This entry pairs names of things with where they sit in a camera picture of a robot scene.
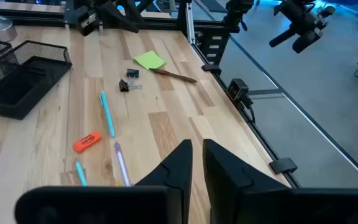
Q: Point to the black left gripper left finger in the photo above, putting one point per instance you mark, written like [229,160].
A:
[172,174]

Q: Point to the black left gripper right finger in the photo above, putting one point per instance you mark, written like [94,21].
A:
[228,186]

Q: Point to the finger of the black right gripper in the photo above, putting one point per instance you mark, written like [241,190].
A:
[137,7]
[117,17]

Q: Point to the purple pen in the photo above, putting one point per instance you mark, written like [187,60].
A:
[121,161]

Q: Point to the green sticky note pad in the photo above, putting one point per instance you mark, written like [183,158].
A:
[149,60]

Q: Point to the black binder clip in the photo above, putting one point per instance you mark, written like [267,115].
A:
[132,73]
[123,86]

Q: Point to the brown wooden pencil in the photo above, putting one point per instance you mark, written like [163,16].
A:
[172,75]

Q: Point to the teal pen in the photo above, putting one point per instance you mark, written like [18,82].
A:
[107,112]
[80,173]

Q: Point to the orange eraser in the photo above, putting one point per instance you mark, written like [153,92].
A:
[87,142]

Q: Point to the black mesh desk organizer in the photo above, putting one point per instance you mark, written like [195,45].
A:
[26,93]

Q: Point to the black table edge clamp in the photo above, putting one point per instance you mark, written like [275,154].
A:
[211,69]
[283,165]

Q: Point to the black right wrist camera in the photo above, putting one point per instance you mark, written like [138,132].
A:
[86,21]

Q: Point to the black aluminium table frame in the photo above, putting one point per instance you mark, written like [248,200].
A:
[166,22]

